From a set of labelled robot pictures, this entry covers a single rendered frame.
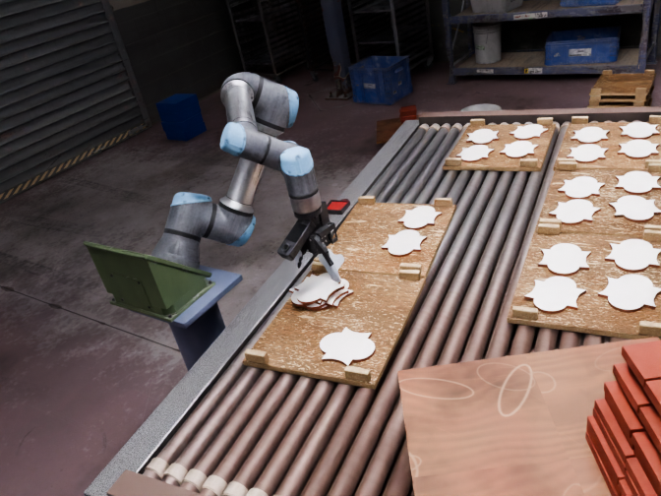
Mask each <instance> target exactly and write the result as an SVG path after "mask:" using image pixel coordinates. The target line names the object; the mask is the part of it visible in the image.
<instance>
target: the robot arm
mask: <svg viewBox="0 0 661 496"><path fill-rule="evenodd" d="M220 98H221V101H222V103H223V105H224V106H225V109H226V116H227V125H226V126H225V128H224V130H223V132H222V135H221V139H220V148H221V149H222V150H223V151H224V152H227V153H229V154H231V155H234V156H239V157H240V159H239V162H238V165H237V167H236V170H235V173H234V175H233V178H232V181H231V184H230V186H229V189H228V192H227V195H226V196H225V197H223V198H220V200H219V202H218V204H214V203H212V202H211V201H212V199H211V197H209V196H206V195H202V194H196V193H188V192H180V193H177V194H176V195H175V196H174V198H173V201H172V204H171V205H170V211H169V215H168V218H167V222H166V225H165V228H164V231H163V235H162V237H161V238H160V240H159V241H158V243H157V244H156V246H155V247H154V249H153V250H152V252H151V256H154V257H156V258H160V259H163V260H167V261H170V262H174V263H177V264H181V265H184V266H188V267H191V268H195V269H199V266H200V262H199V261H200V248H199V246H200V241H201V238H202V237H204V238H207V239H210V240H214V241H217V242H221V243H224V244H226V245H232V246H236V247H240V246H242V245H244V244H245V243H246V242H247V241H248V240H249V238H250V236H251V235H252V232H253V230H254V227H255V224H256V218H255V217H254V216H253V213H254V210H253V208H252V203H253V200H254V197H255V195H256V192H257V189H258V187H259V184H260V182H261V179H262V176H263V174H264V171H265V168H266V166H267V167H269V168H272V169H275V170H278V171H281V173H282V175H283V177H284V179H285V183H286V187H287V191H288V195H289V199H290V203H291V207H292V210H293V212H294V216H295V217H296V218H298V219H297V221H296V223H295V224H294V226H293V227H292V229H291V230H290V232H289V233H288V235H287V236H286V238H285V239H284V241H283V242H282V244H281V245H280V247H279V248H278V250H277V253H278V254H279V255H280V256H281V257H282V258H284V259H287V260H289V261H293V260H295V264H296V267H297V268H298V269H300V267H301V265H302V260H303V255H305V254H306V252H310V253H312V254H313V255H315V254H317V253H319V254H320V255H319V261H320V262H321V264H323V265H324V266H325V268H326V270H327V272H328V273H329V274H330V277H331V279H332V280H334V281H336V282H340V278H339V274H338V269H339V268H340V266H341V265H342V263H343V262H344V258H343V256H342V255H340V254H339V255H334V253H333V252H332V251H331V250H330V249H328V248H327V246H329V245H330V244H333V243H334V242H336V241H337V240H338V238H337V233H336V228H335V223H334V222H330V218H329V213H328V208H327V203H326V202H321V198H320V193H319V189H318V184H317V179H316V175H315V170H314V163H313V159H312V157H311V154H310V151H309V150H308V149H307V148H303V147H300V146H299V145H297V144H296V143H294V142H292V141H281V140H279V139H277V138H276V137H277V136H278V135H280V134H282V133H284V130H285V128H291V127H292V126H293V123H294V122H295V119H296V116H297V112H298V107H299V97H298V94H297V92H296V91H294V90H292V89H290V88H288V87H287V86H283V85H281V84H279V83H276V82H274V81H271V80H269V79H267V78H264V77H262V76H259V75H257V74H255V73H250V72H241V73H237V74H234V75H231V76H230V77H228V78H227V79H226V80H225V81H224V82H223V84H222V86H221V89H220ZM329 225H330V226H329ZM333 229H334V232H335V238H334V239H332V238H333V234H331V231H332V230H333Z"/></svg>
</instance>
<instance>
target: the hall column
mask: <svg viewBox="0 0 661 496"><path fill-rule="evenodd" d="M320 1H321V7H322V12H323V18H324V23H325V29H326V35H327V40H328V46H329V51H330V56H331V59H332V63H333V76H334V80H335V84H336V92H334V93H331V92H330V95H329V96H328V97H326V98H325V100H350V99H351V98H353V90H352V85H351V80H350V76H349V75H350V73H349V72H348V71H349V70H348V69H349V68H348V67H349V66H351V63H350V56H349V50H348V44H347V38H346V31H345V25H344V19H343V14H342V8H341V1H340V0H320Z"/></svg>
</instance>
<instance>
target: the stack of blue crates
mask: <svg viewBox="0 0 661 496"><path fill-rule="evenodd" d="M156 107H157V110H158V113H159V116H160V119H161V121H163V122H161V125H162V128H163V131H165V134H166V136H167V139H168V140H176V141H186V142H187V141H189V140H190V139H192V138H194V137H196V136H198V135H200V134H202V133H203V132H205V131H207V128H206V125H205V122H203V121H204V120H203V117H202V114H201V109H200V106H199V101H198V98H197V95H196V94H195V93H176V94H174V95H172V96H170V97H168V98H166V99H164V100H162V101H160V102H158V103H156Z"/></svg>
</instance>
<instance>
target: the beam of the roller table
mask: <svg viewBox="0 0 661 496"><path fill-rule="evenodd" d="M419 127H420V126H419V120H405V121H404V122H403V124H402V125H401V126H400V127H399V128H398V129H397V131H396V132H395V133H394V134H393V135H392V136H391V138H390V139H389V140H388V141H387V142H386V143H385V145H384V146H383V147H382V148H381V149H380V150H379V151H378V153H377V154H376V155H375V156H374V157H373V158H372V160H371V161H370V162H369V163H368V164H367V165H366V166H365V168H364V169H363V170H362V171H361V172H360V173H359V175H358V176H357V177H356V178H355V179H354V180H353V181H352V183H351V184H350V185H349V186H348V187H347V188H346V190H345V191H344V192H343V193H342V194H341V195H340V196H339V198H338V200H342V199H348V201H350V206H349V207H348V209H347V210H346V211H345V212H344V213H343V215H329V218H330V222H334V223H335V228H336V231H337V230H338V229H339V228H340V226H341V225H342V223H343V222H344V221H345V219H346V218H347V216H348V215H349V214H350V212H351V211H352V209H353V208H354V207H355V205H356V204H357V203H359V202H358V197H360V196H366V194H367V193H368V192H369V191H370V189H371V188H372V187H373V186H374V184H375V183H376V182H377V181H378V179H379V178H380V177H381V176H382V174H383V173H384V172H385V171H386V169H387V168H388V167H389V166H390V164H391V163H392V162H393V160H394V159H395V158H396V157H397V155H398V154H399V153H400V152H401V150H402V149H403V148H404V147H405V145H406V144H407V143H408V142H409V140H410V139H411V138H412V137H413V135H414V134H415V133H416V131H417V129H418V128H419ZM318 255H319V253H317V254H315V255H313V254H312V253H310V252H306V254H305V255H303V260H302V265H301V267H300V269H298V268H297V267H296V264H295V260H293V261H289V260H287V259H285V260H284V261H283V262H282V264H281V265H280V266H279V267H278V268H277V269H276V270H275V272H274V273H273V274H272V275H271V276H270V278H269V279H268V280H267V281H266V282H265V283H264V284H263V286H262V287H261V288H260V289H259V290H258V291H257V293H256V294H255V295H254V296H253V297H252V298H251V299H250V301H249V302H248V303H247V304H246V305H245V306H244V308H243V309H242V310H241V311H240V312H239V313H238V314H237V316H236V317H235V318H234V319H233V320H232V321H231V323H230V324H229V325H228V326H227V327H226V328H225V329H224V331H223V332H222V333H221V334H220V335H219V336H218V338H217V339H216V340H215V341H214V342H213V343H212V344H211V346H210V347H209V348H208V349H207V350H206V352H205V353H204V354H203V355H202V356H201V357H200V358H199V360H198V361H197V362H196V363H195V364H194V365H193V367H192V368H191V369H190V370H189V371H188V372H187V373H186V375H185V376H184V377H183V378H182V379H181V380H180V382H179V383H178V384H177V385H176V386H175V387H174V388H173V390H172V391H171V392H170V393H169V394H168V395H167V397H166V398H165V399H164V400H163V401H162V402H161V403H160V405H159V406H158V407H157V408H156V409H155V410H154V412H153V413H152V414H151V415H150V416H149V417H148V419H147V420H146V421H145V422H144V423H143V424H142V426H141V427H140V428H139V429H138V430H137V431H136V432H135V434H134V435H133V436H132V437H131V438H130V439H129V441H128V442H127V443H126V444H125V445H124V446H123V447H122V449H121V450H120V451H119V452H118V453H117V454H116V456H115V457H114V458H113V459H112V460H111V461H110V462H109V464H108V465H107V466H106V467H105V468H104V469H103V471H102V472H101V473H100V474H99V475H98V476H97V477H96V479H95V480H94V481H93V482H92V483H91V484H90V486H89V487H88V488H87V489H86V490H85V491H84V495H85V496H108V495H107V494H106V492H107V491H108V490H109V488H110V487H111V486H112V485H113V484H114V482H115V481H116V480H117V479H118V478H119V476H120V475H121V474H122V473H123V472H124V470H125V469H127V470H130V471H133V472H136V473H139V474H143V473H144V472H145V468H146V467H147V465H148V464H149V463H150V461H151V460H152V459H153V458H156V457H157V455H158V454H159V453H160V452H161V450H162V449H163V448H164V447H165V445H166V444H167V443H168V442H169V440H170V439H171V438H172V437H173V435H174V434H175V433H176V432H177V430H178V429H179V428H180V427H181V425H182V424H183V423H184V422H185V420H186V419H187V418H188V417H189V415H190V414H191V413H192V412H193V410H194V409H195V408H196V407H197V405H198V404H199V403H200V402H201V400H202V399H203V398H204V397H205V395H206V394H207V393H208V392H209V390H210V389H211V388H212V386H213V385H214V384H215V383H216V381H217V380H218V379H219V378H220V376H221V375H222V374H223V373H224V371H225V370H226V369H227V368H228V366H229V365H230V364H231V363H232V361H233V360H234V359H235V358H236V356H237V355H238V354H239V353H240V351H241V350H242V349H243V348H244V346H245V345H246V344H247V343H248V341H249V340H250V339H251V338H252V336H253V335H254V334H255V333H256V331H257V330H258V329H259V328H260V326H261V325H262V324H263V323H264V321H265V320H266V319H267V318H268V316H269V315H270V314H271V312H272V311H273V310H274V309H275V307H276V306H277V305H278V304H279V302H280V301H281V300H282V299H283V297H284V296H285V295H286V294H287V292H288V291H289V289H290V288H291V287H292V286H293V285H294V284H295V282H296V281H298V280H299V278H300V277H301V276H302V275H303V273H304V272H305V271H306V270H307V268H308V267H309V266H310V265H311V263H312V262H313V261H314V259H315V258H316V257H317V256H318Z"/></svg>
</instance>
